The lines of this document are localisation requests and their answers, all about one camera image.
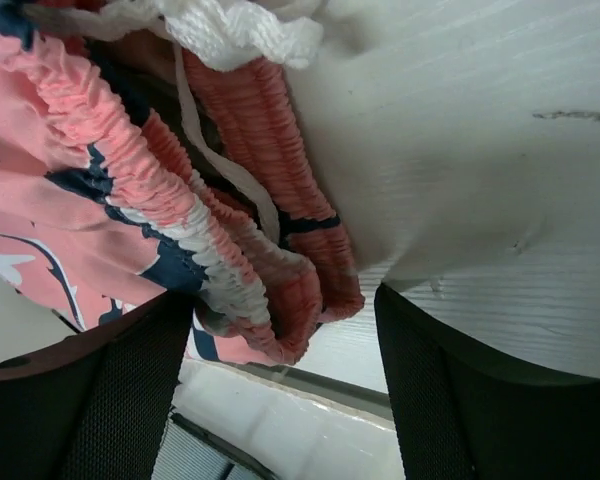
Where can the pink shark print shorts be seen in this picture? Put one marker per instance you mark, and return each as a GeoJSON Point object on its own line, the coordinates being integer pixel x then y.
{"type": "Point", "coordinates": [151, 146]}

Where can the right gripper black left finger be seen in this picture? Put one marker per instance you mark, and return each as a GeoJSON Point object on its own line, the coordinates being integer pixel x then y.
{"type": "Point", "coordinates": [95, 405]}

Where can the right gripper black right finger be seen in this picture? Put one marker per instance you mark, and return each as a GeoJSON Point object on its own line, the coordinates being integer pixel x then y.
{"type": "Point", "coordinates": [464, 410]}

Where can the aluminium table edge rail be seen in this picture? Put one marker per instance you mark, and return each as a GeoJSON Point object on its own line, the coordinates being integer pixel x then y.
{"type": "Point", "coordinates": [240, 401]}

